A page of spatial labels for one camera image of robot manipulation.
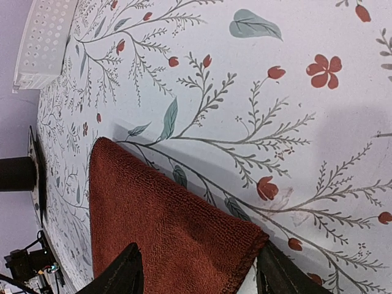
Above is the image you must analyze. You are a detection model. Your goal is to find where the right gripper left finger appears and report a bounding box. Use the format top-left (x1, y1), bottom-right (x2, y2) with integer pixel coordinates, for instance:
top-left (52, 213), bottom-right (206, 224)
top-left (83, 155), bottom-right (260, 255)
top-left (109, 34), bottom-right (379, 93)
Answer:
top-left (77, 243), bottom-right (144, 294)

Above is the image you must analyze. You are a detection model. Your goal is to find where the white perforated plastic basket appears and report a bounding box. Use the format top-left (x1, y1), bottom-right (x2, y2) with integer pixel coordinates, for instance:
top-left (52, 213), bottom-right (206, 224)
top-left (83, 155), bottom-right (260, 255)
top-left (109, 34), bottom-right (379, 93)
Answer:
top-left (12, 0), bottom-right (78, 92)

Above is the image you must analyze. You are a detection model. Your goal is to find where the floral patterned table mat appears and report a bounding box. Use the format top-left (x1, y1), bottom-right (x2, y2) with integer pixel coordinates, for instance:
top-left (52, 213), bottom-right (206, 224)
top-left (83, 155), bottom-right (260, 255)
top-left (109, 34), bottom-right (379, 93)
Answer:
top-left (37, 1), bottom-right (391, 293)

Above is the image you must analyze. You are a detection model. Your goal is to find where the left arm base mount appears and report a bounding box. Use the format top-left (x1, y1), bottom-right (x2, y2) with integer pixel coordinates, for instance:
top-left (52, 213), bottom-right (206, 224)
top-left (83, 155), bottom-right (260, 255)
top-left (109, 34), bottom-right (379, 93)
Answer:
top-left (4, 230), bottom-right (66, 293)

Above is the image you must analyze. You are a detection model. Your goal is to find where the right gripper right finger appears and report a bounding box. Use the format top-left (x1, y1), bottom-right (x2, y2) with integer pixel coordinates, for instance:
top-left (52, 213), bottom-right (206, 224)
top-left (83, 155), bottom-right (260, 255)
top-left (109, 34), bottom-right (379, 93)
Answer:
top-left (256, 241), bottom-right (330, 294)

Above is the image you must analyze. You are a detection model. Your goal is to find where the dark red towel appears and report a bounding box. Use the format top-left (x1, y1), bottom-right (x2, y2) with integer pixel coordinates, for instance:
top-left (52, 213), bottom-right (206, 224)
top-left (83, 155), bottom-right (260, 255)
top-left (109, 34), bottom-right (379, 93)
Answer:
top-left (89, 137), bottom-right (268, 293)

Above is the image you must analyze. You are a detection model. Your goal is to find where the black cylindrical cup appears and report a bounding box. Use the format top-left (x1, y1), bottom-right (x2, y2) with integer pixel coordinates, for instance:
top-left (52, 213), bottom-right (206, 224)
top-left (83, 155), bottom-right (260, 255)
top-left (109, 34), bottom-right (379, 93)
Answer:
top-left (0, 156), bottom-right (37, 192)

